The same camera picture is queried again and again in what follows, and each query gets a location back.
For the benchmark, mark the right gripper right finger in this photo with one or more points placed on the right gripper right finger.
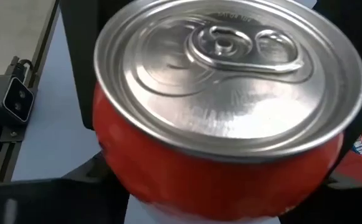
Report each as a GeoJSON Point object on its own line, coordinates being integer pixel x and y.
{"type": "Point", "coordinates": [339, 208]}

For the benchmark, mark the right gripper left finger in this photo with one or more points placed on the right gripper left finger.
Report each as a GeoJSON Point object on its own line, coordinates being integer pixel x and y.
{"type": "Point", "coordinates": [74, 199]}

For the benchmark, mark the black table frame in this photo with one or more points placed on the black table frame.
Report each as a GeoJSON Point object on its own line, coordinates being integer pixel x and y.
{"type": "Point", "coordinates": [9, 161]}

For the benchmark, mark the grey table-level camera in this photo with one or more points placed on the grey table-level camera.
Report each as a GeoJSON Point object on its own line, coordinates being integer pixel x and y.
{"type": "Point", "coordinates": [9, 99]}

